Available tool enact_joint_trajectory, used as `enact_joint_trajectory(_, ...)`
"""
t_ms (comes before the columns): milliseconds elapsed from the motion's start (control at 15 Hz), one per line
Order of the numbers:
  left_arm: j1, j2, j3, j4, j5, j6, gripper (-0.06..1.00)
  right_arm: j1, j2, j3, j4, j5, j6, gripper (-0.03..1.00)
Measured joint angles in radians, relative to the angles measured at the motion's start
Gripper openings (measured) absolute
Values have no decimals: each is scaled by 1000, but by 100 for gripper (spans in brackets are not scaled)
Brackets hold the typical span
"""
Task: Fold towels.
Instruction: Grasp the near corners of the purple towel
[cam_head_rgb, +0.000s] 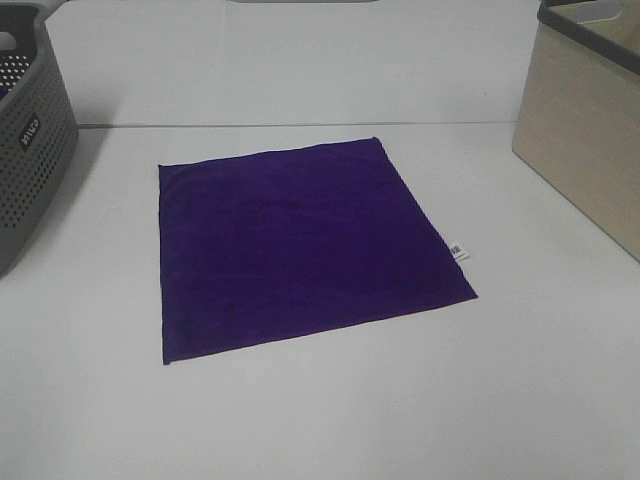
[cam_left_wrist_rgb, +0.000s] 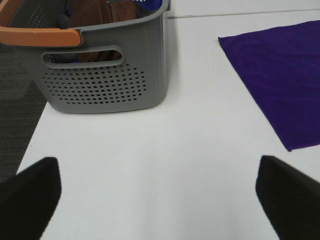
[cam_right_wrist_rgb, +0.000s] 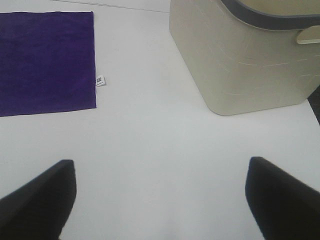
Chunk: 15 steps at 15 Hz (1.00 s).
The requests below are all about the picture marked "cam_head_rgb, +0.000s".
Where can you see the purple towel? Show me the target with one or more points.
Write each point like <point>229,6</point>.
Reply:
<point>282,244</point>

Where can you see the beige bin with grey rim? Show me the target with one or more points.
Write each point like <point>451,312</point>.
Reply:
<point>578,123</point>

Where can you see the grey perforated plastic basket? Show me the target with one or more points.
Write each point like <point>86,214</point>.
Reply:
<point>39,132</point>

